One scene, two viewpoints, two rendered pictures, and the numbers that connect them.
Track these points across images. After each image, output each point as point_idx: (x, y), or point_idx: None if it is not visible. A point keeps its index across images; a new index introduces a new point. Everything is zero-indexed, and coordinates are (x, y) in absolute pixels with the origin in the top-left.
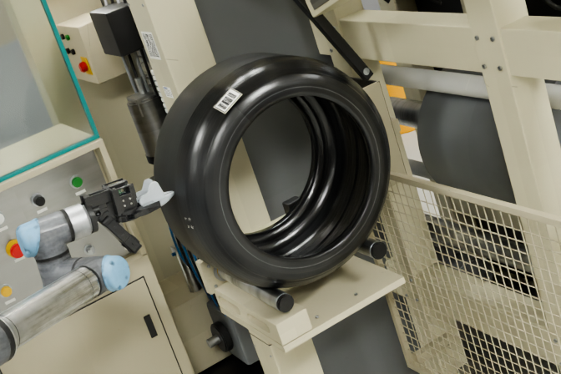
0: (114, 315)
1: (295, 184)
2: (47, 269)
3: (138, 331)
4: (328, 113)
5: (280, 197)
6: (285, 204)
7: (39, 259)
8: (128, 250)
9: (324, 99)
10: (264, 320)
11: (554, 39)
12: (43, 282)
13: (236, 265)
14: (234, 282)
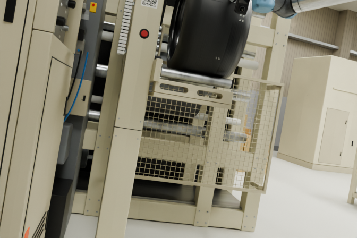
0: (66, 83)
1: (94, 64)
2: None
3: (64, 105)
4: (177, 25)
5: (93, 66)
6: (159, 56)
7: None
8: (240, 11)
9: (179, 17)
10: (220, 91)
11: (266, 30)
12: None
13: (241, 51)
14: (183, 74)
